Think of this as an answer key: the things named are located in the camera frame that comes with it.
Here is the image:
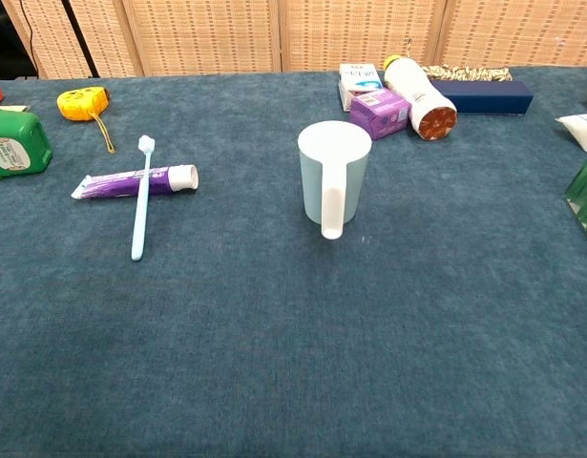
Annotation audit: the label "light blue toothbrush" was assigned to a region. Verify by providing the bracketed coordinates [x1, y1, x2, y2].
[131, 135, 157, 262]

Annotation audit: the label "purple toothpaste tube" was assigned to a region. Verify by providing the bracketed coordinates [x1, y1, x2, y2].
[71, 164, 199, 200]

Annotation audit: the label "light blue plastic cup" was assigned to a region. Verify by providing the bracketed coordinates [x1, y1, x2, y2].
[297, 120, 373, 240]

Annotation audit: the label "blue tablecloth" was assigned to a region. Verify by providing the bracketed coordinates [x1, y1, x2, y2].
[0, 66, 587, 458]

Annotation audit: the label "small purple carton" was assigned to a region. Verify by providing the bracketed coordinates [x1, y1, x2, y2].
[348, 87, 412, 141]

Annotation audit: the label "white blue milk carton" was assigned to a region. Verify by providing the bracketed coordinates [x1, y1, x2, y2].
[338, 63, 386, 114]

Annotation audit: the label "white bottle yellow cap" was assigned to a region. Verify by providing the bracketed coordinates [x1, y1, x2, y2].
[383, 54, 459, 143]

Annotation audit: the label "woven folding screen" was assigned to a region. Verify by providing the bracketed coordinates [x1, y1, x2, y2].
[0, 0, 587, 80]

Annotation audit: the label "long navy blue box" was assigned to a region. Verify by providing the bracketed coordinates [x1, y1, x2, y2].
[429, 79, 535, 117]

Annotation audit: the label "patterned cloth strip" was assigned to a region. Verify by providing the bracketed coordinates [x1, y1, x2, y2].
[422, 64, 514, 83]

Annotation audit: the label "yellow tape measure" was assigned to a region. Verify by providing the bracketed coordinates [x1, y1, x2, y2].
[56, 86, 116, 155]

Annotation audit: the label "black tripod stand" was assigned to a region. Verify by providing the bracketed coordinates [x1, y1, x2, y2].
[61, 0, 101, 79]

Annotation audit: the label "green plastic box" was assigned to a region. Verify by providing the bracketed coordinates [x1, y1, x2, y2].
[0, 106, 53, 180]

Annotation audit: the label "clear box green packets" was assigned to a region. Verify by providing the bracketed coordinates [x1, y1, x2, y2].
[563, 142, 587, 252]

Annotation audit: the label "white salt bag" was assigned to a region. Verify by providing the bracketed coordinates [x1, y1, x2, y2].
[555, 113, 587, 154]

